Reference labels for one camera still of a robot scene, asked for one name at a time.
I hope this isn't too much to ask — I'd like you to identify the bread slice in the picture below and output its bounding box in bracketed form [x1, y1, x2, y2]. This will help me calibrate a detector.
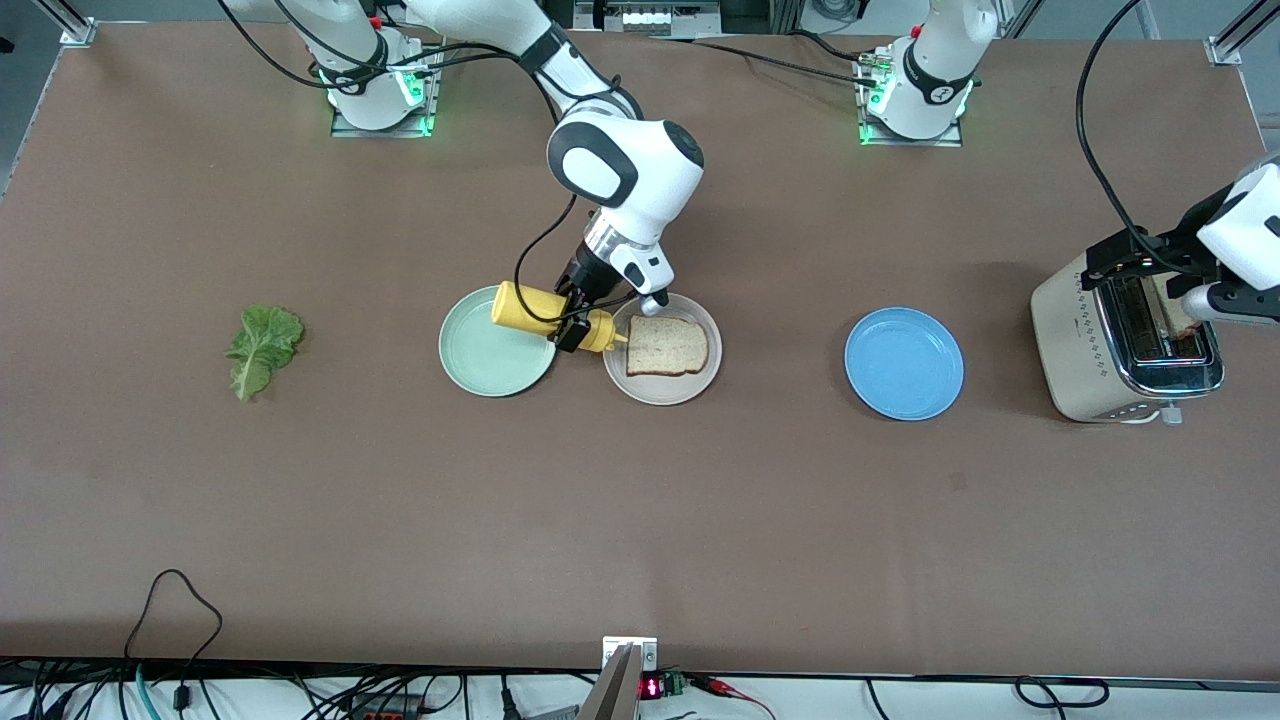
[626, 315, 710, 378]
[1150, 275, 1201, 341]

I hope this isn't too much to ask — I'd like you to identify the yellow squeeze sauce bottle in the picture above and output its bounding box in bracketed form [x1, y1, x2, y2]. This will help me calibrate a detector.
[490, 281, 631, 354]

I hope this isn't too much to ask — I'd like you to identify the green lettuce leaf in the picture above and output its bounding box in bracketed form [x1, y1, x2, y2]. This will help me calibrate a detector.
[225, 306, 305, 403]

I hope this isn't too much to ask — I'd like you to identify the mint green plate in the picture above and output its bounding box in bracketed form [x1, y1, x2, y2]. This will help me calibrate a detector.
[438, 285, 559, 398]

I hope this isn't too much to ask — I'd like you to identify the beige plate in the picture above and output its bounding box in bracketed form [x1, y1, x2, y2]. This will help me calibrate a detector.
[602, 292, 723, 407]

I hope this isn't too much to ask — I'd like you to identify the blue plate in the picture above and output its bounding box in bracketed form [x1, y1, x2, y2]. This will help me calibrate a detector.
[844, 306, 965, 422]

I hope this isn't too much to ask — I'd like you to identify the beige chrome toaster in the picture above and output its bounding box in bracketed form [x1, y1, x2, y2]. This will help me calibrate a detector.
[1030, 250, 1226, 426]

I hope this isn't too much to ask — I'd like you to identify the white lit electronics box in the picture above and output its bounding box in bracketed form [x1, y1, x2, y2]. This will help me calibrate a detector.
[575, 0, 721, 37]

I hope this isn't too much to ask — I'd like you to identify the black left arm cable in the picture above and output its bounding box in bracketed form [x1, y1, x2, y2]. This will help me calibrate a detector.
[1075, 0, 1201, 276]

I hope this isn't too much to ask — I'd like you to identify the aluminium frame corner post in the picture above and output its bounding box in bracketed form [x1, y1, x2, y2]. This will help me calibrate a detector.
[1205, 0, 1280, 67]
[58, 0, 98, 48]

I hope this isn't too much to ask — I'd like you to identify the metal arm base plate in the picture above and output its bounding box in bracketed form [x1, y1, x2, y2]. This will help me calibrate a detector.
[330, 30, 446, 139]
[855, 50, 966, 149]

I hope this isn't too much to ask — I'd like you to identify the black cable across table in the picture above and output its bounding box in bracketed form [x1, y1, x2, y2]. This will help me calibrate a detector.
[650, 30, 881, 91]

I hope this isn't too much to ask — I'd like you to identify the metal mounting bracket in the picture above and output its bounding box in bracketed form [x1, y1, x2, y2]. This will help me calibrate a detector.
[580, 637, 658, 720]

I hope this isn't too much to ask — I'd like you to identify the black coiled floor cable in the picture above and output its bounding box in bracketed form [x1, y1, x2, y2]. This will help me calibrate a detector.
[1015, 677, 1111, 709]

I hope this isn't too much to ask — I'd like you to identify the thin black looped cable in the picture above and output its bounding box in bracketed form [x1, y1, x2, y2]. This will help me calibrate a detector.
[125, 570, 223, 691]

